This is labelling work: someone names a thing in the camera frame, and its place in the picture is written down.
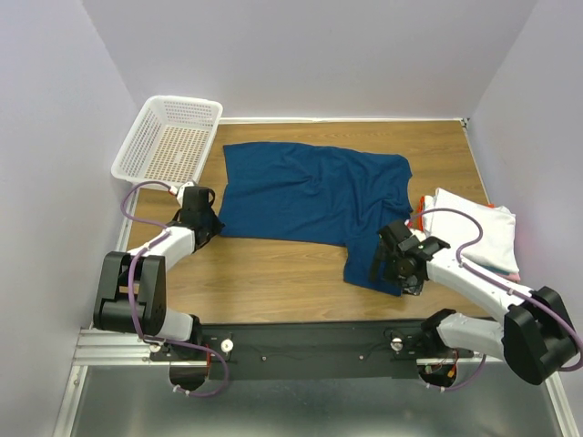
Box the blue t-shirt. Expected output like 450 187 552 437
219 142 413 296

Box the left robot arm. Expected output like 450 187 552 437
93 183 224 360

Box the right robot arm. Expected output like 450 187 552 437
370 221 582 385

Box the white plastic laundry basket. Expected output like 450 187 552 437
111 96 223 188

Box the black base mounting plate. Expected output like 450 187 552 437
149 320 475 381

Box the white folded t-shirt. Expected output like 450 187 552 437
427 188 519 273

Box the pink folded t-shirt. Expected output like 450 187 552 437
489 269 520 282

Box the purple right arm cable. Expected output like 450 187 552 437
407 208 583 393

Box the aluminium frame rail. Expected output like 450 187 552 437
72 323 560 365

